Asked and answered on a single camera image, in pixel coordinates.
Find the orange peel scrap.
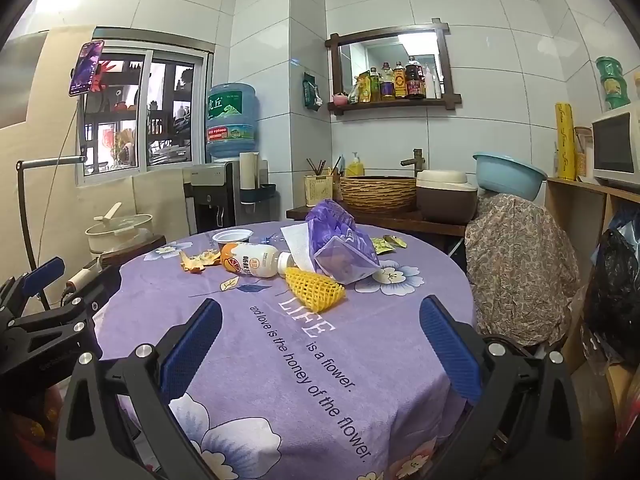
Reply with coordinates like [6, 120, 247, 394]
[179, 250, 221, 274]

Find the white yogurt drink bottle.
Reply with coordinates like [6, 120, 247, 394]
[220, 243, 295, 278]

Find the yellow foam fruit net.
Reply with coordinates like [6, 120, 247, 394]
[284, 268, 346, 313]

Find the purple plastic bag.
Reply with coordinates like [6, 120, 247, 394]
[306, 200, 381, 285]

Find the black trash bag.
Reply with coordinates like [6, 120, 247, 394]
[584, 230, 639, 366]

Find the white pot with lid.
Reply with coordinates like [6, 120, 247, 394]
[85, 202, 154, 255]

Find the floral cloth cover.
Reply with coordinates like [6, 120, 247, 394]
[464, 194, 580, 347]

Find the purple floral tablecloth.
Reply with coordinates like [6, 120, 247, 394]
[98, 234, 474, 479]

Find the water dispenser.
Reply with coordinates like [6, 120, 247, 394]
[182, 159, 239, 234]

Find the white plastic cup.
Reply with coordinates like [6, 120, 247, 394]
[212, 228, 254, 246]

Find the small yellow wrapper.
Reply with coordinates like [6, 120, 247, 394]
[383, 235, 408, 248]

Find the phone on stand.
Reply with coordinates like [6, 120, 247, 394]
[68, 40, 104, 96]

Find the yellow-green snack wrapper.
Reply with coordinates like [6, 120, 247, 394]
[371, 237, 395, 255]

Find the dark wooden counter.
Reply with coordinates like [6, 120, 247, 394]
[285, 204, 468, 239]

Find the brown white rice cooker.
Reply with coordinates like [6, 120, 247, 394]
[416, 170, 477, 226]

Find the light blue plastic basin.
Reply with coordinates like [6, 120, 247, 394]
[473, 152, 548, 200]

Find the white paper sheet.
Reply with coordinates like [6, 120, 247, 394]
[281, 222, 316, 272]

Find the blue water jug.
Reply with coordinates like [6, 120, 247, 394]
[205, 82, 258, 162]

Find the woven wicker basket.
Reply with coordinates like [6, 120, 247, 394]
[340, 176, 416, 214]

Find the brass faucet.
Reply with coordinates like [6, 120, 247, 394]
[400, 148, 425, 177]

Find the white microwave oven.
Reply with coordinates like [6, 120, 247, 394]
[592, 102, 639, 186]

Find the chopstick holder box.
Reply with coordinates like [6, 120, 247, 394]
[304, 158, 333, 207]

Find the yellow soap dispenser bottle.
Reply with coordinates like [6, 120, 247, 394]
[344, 152, 364, 178]

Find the yellow roll package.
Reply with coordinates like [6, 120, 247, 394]
[554, 102, 576, 181]

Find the window with white frame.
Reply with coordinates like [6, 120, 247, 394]
[76, 27, 216, 185]

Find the wooden framed wall shelf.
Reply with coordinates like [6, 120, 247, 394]
[326, 18, 462, 116]

